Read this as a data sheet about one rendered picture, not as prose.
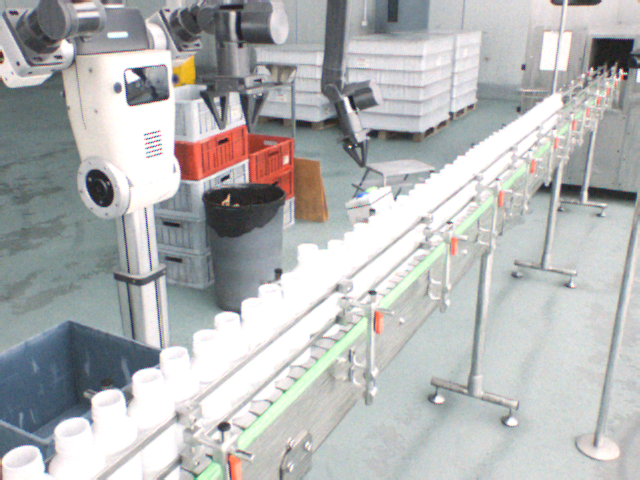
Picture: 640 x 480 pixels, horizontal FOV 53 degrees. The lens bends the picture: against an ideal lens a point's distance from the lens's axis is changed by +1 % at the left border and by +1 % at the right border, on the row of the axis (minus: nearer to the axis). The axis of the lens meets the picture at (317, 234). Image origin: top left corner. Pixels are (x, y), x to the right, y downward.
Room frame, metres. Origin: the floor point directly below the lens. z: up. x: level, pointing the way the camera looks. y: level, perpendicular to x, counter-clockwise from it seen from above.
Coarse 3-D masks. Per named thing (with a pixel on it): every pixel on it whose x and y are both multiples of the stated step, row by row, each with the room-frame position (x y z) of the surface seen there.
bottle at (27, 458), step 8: (16, 448) 0.56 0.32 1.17; (24, 448) 0.57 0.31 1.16; (32, 448) 0.57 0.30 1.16; (8, 456) 0.55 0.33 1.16; (16, 456) 0.56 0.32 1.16; (24, 456) 0.57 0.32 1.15; (32, 456) 0.57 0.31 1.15; (40, 456) 0.56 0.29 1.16; (8, 464) 0.55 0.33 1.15; (16, 464) 0.56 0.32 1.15; (24, 464) 0.56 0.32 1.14; (32, 464) 0.54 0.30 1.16; (40, 464) 0.55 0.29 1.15; (8, 472) 0.53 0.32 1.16; (16, 472) 0.53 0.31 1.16; (24, 472) 0.54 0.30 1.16; (32, 472) 0.54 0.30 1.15; (40, 472) 0.55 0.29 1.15
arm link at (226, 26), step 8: (224, 8) 1.14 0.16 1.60; (232, 8) 1.14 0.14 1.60; (240, 8) 1.13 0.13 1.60; (216, 16) 1.12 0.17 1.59; (224, 16) 1.12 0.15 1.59; (232, 16) 1.12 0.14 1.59; (240, 16) 1.12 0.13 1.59; (216, 24) 1.13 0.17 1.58; (224, 24) 1.12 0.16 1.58; (232, 24) 1.12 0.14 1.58; (240, 24) 1.12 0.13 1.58; (216, 32) 1.13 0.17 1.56; (224, 32) 1.12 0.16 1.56; (232, 32) 1.12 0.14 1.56; (240, 32) 1.12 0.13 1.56; (216, 40) 1.13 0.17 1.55; (224, 40) 1.12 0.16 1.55; (232, 40) 1.12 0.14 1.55; (240, 40) 1.12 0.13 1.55
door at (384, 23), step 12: (384, 0) 12.10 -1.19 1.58; (396, 0) 11.98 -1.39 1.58; (408, 0) 11.87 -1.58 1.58; (420, 0) 11.77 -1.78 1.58; (384, 12) 12.09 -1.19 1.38; (396, 12) 11.98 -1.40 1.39; (408, 12) 11.87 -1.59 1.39; (420, 12) 11.76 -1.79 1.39; (384, 24) 12.09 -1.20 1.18; (396, 24) 11.97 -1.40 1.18; (408, 24) 11.86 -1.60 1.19; (420, 24) 11.75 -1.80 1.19
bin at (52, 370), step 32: (64, 320) 1.26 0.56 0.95; (0, 352) 1.12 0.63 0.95; (32, 352) 1.18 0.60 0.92; (64, 352) 1.24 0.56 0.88; (96, 352) 1.22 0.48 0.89; (128, 352) 1.17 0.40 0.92; (160, 352) 1.13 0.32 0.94; (0, 384) 1.11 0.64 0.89; (32, 384) 1.17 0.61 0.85; (64, 384) 1.23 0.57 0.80; (96, 384) 1.23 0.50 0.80; (128, 384) 1.01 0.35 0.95; (0, 416) 1.10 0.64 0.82; (32, 416) 1.15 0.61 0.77; (64, 416) 1.21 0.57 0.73; (0, 448) 0.91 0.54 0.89
